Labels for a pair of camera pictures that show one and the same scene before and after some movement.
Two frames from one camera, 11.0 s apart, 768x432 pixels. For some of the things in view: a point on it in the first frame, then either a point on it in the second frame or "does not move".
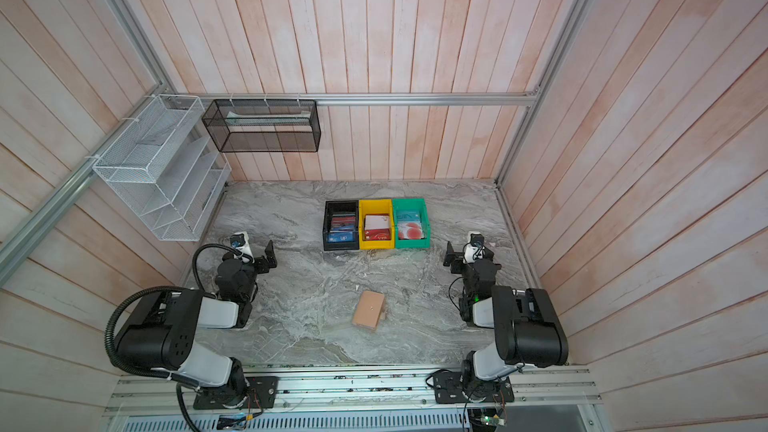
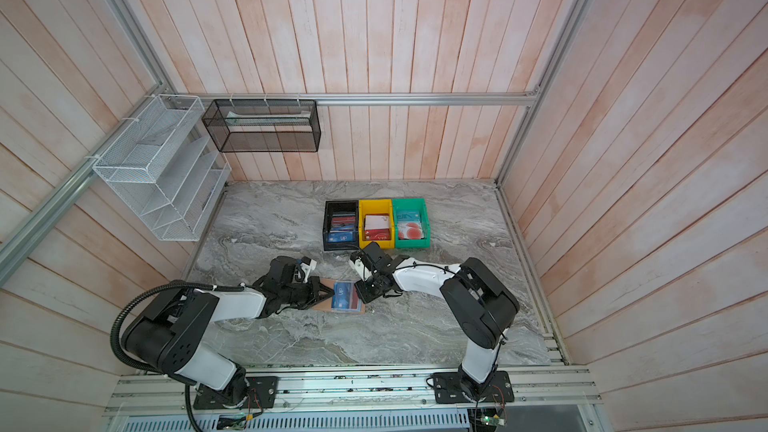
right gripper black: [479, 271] → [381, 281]
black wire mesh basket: [264, 125] does not move
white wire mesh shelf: [167, 166] does not move
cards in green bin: [409, 225] does not move
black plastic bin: [340, 229] does not move
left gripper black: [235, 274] → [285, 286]
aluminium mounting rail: [325, 392] does not move
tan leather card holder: [369, 309] → [326, 307]
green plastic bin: [411, 222] does not move
